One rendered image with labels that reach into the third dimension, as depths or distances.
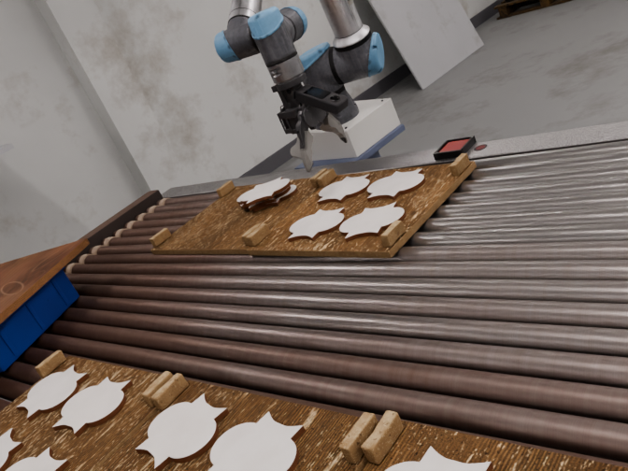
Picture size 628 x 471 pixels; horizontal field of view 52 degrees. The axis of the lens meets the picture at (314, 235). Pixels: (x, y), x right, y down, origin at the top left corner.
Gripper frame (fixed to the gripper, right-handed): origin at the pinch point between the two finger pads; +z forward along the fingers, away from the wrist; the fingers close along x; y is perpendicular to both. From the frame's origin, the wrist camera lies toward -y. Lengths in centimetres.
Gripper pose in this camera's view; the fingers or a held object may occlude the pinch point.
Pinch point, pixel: (331, 157)
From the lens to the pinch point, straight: 151.6
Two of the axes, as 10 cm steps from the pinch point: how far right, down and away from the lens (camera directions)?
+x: -6.0, 5.4, -6.0
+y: -7.0, 0.1, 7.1
